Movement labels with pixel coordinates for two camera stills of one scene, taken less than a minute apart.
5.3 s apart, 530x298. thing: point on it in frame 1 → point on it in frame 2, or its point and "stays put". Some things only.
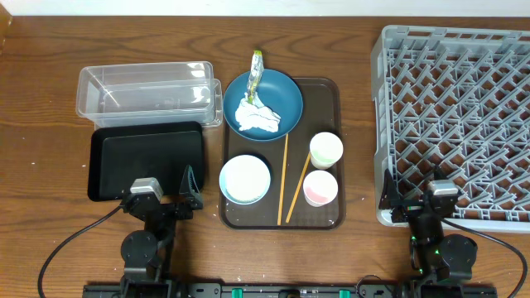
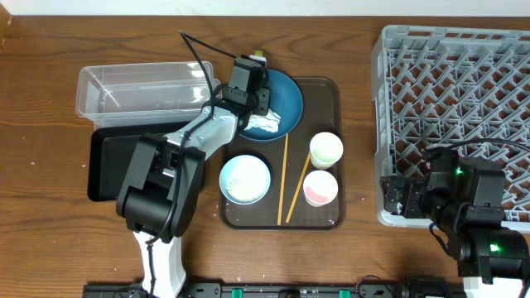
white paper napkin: x=256 y=115 stays put
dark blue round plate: x=276 y=91 stays put
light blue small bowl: x=244 y=180 stays put
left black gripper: x=184 y=213 → x=263 y=98
